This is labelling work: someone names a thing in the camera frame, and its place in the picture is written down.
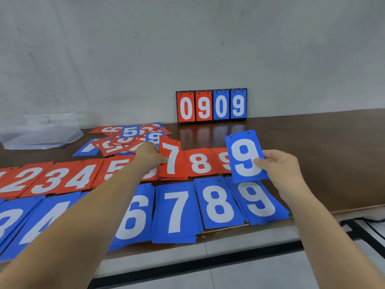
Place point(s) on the row of red card stacks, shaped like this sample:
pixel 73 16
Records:
pixel 75 177

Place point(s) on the person's left thumb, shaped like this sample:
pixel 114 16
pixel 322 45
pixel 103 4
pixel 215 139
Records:
pixel 161 160

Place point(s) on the person's right hand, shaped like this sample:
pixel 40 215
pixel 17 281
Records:
pixel 285 173

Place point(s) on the person's left forearm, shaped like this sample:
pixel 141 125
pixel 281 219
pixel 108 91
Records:
pixel 75 231

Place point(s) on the blue scoreboard flip panel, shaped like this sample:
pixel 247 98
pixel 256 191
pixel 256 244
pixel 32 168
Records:
pixel 238 104
pixel 221 105

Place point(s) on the person's right thumb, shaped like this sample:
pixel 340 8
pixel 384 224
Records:
pixel 262 163

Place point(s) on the mixed pile of loose cards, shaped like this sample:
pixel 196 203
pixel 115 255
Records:
pixel 129 131

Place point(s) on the black metal table frame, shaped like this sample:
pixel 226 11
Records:
pixel 210 261

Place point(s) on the black tabletop scoreboard frame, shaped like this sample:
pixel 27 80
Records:
pixel 210 121

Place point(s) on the red scoreboard flip panel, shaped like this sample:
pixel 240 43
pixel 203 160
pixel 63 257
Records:
pixel 204 105
pixel 186 106

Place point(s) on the row of blue card stacks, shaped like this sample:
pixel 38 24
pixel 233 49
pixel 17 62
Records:
pixel 177 213

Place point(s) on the person's left hand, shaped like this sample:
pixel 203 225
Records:
pixel 147 159

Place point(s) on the pile of clear plastic bags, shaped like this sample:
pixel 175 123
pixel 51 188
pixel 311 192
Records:
pixel 42 132

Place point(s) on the blue number card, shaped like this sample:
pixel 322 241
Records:
pixel 240 141

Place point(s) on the person's right forearm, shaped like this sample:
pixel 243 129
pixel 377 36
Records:
pixel 327 243

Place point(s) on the red number card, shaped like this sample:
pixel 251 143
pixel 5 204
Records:
pixel 177 147

